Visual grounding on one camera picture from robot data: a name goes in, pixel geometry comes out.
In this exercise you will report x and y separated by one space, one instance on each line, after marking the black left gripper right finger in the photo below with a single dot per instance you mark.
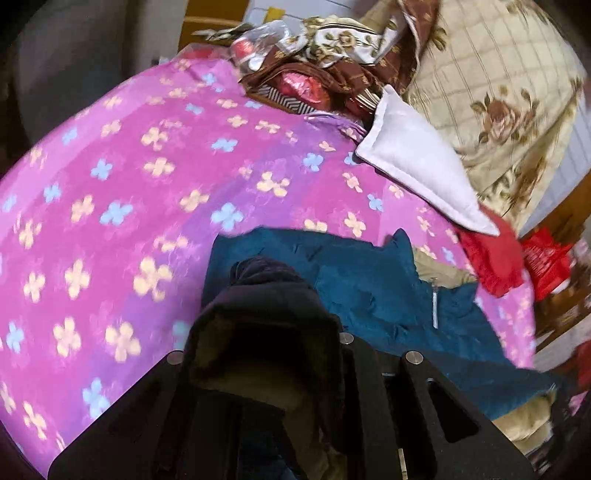
403 419

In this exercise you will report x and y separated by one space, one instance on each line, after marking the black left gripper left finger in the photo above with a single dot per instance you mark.
164 429

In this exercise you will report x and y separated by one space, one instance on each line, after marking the teal quilted down jacket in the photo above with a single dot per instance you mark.
275 300

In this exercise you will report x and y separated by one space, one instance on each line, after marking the red cushion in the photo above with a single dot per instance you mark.
497 260

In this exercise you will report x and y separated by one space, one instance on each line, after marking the red shopping bag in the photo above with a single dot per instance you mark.
547 260

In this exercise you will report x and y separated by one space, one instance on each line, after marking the pink floral bed sheet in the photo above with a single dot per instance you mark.
108 222

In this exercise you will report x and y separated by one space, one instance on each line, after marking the white pillow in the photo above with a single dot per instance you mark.
408 149

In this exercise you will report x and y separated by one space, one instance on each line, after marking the cream floral quilt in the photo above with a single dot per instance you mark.
500 85

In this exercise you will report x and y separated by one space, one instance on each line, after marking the brown floral bedding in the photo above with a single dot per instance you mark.
346 63

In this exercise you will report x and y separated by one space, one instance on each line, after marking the clear plastic bag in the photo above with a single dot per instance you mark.
249 51

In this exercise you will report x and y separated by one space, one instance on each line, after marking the brown wooden door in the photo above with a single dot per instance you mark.
209 15

